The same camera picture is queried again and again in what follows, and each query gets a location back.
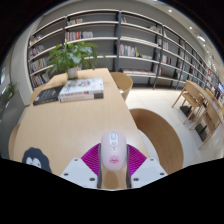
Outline recessed ceiling lights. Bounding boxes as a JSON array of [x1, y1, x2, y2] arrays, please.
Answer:
[[166, 8, 216, 68]]

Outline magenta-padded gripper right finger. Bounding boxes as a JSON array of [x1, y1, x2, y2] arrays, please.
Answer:
[[126, 143, 168, 190]]

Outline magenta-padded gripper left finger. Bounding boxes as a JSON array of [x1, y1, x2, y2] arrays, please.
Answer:
[[59, 143, 102, 190]]

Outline white book with dark spine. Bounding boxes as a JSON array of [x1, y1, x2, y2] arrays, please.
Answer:
[[58, 92, 105, 103]]

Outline dark sheep-print mouse pad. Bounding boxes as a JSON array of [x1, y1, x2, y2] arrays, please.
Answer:
[[21, 146, 53, 174]]

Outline black hardcover book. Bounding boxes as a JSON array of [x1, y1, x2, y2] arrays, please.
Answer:
[[32, 85, 65, 107]]

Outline small green plant on ledge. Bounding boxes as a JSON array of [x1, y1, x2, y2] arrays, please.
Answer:
[[2, 81, 18, 105]]

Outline pink computer mouse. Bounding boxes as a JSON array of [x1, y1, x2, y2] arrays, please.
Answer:
[[100, 130, 128, 172]]

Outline white printed-cover book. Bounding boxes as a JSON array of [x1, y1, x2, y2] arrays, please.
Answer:
[[58, 77, 105, 98]]

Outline grey bookshelf unit with books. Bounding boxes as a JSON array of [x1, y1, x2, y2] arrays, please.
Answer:
[[27, 9, 224, 101]]

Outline background wooden tables and chairs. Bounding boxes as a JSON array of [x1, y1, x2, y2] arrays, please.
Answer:
[[171, 79, 224, 150]]

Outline green potted plant white pot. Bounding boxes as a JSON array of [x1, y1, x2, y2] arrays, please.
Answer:
[[46, 41, 108, 80]]

